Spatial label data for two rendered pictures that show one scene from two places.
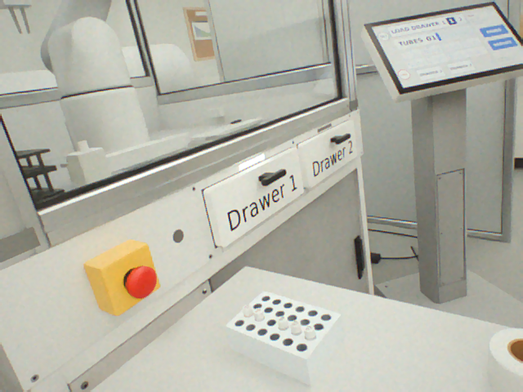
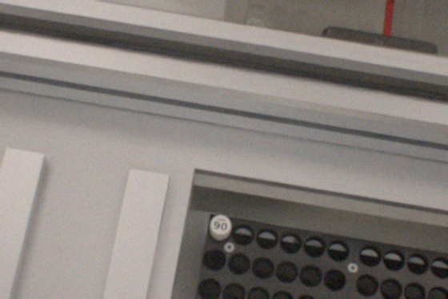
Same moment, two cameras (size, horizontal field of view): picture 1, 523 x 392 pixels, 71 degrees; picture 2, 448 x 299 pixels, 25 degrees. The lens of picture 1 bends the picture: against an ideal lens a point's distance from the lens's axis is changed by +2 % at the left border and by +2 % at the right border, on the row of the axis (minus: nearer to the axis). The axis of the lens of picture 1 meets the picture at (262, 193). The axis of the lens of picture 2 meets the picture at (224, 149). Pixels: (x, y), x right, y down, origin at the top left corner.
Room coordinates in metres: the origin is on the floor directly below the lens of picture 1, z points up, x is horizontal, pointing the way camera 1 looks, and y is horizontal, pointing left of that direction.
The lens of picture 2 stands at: (0.93, 0.17, 1.47)
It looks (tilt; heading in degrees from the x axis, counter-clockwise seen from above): 68 degrees down; 233
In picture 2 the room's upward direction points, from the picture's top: 7 degrees clockwise
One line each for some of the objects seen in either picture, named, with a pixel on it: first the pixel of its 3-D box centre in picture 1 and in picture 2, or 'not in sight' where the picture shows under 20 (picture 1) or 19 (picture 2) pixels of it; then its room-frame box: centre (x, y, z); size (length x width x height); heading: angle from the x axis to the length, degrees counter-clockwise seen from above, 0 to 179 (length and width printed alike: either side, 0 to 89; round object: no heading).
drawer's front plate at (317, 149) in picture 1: (330, 151); not in sight; (0.94, -0.20, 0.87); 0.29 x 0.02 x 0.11; 140
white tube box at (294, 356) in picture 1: (283, 331); not in sight; (0.39, 0.00, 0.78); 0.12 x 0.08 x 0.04; 49
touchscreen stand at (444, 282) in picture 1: (449, 198); not in sight; (1.32, -0.72, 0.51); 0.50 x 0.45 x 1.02; 9
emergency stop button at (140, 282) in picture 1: (139, 281); not in sight; (0.41, 0.17, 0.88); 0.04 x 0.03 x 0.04; 140
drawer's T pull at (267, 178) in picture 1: (269, 176); not in sight; (0.68, -0.02, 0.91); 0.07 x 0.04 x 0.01; 140
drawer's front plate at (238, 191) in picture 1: (261, 191); not in sight; (0.70, 0.00, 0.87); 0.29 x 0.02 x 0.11; 140
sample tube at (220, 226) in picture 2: not in sight; (218, 236); (0.82, 0.02, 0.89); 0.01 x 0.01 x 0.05
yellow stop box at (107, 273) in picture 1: (124, 276); not in sight; (0.43, 0.20, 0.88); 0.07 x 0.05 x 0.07; 140
